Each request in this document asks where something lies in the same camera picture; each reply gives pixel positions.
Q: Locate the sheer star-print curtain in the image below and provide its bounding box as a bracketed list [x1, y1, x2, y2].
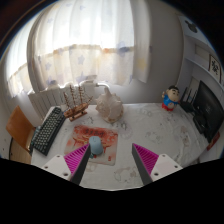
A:
[6, 0, 151, 98]

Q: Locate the light blue computer mouse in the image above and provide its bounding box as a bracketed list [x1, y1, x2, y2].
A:
[88, 135, 104, 158]

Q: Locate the wooden model sailing ship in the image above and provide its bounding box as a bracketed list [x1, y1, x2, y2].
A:
[62, 84, 94, 123]

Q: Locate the white printed tablecloth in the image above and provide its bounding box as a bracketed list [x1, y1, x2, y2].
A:
[31, 102, 214, 192]

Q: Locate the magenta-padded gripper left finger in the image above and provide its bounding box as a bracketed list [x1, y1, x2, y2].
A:
[41, 143, 92, 186]

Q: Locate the white wall shelf unit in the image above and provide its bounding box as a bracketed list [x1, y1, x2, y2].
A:
[178, 16, 224, 88]

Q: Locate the white radiator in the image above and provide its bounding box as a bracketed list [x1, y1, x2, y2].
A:
[27, 79, 111, 121]

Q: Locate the black computer keyboard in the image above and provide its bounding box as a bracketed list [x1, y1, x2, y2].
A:
[29, 106, 67, 157]

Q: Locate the orange wooden chair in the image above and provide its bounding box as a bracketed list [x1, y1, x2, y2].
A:
[5, 105, 37, 164]

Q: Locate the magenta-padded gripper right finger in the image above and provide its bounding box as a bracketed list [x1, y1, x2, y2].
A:
[131, 143, 184, 186]

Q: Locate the large white conch shell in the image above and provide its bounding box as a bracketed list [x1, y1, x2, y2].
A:
[95, 87, 125, 125]

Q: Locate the red orange printed mouse pad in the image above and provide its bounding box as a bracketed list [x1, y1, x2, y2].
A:
[63, 124, 119, 167]

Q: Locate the cartoon boy clock figurine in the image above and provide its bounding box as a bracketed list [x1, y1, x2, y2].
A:
[161, 85, 181, 112]

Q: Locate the black computer monitor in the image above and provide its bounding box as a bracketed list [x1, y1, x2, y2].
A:
[192, 79, 224, 144]

